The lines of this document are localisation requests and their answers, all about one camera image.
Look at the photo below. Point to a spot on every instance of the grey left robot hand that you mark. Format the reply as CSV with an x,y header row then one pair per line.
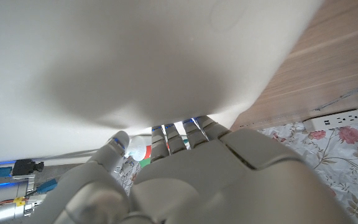
x,y
213,186

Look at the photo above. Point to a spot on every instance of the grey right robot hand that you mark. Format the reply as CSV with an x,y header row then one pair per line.
x,y
5,199

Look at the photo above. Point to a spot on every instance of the green Colgate toothpaste tube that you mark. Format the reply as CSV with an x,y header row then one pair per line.
x,y
138,149

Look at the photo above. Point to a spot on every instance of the floral backdrop cloth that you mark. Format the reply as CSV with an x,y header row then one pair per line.
x,y
346,161

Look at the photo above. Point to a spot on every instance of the white power strip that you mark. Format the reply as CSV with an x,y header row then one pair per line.
x,y
334,120

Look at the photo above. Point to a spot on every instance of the cream table mat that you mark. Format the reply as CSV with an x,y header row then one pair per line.
x,y
120,62

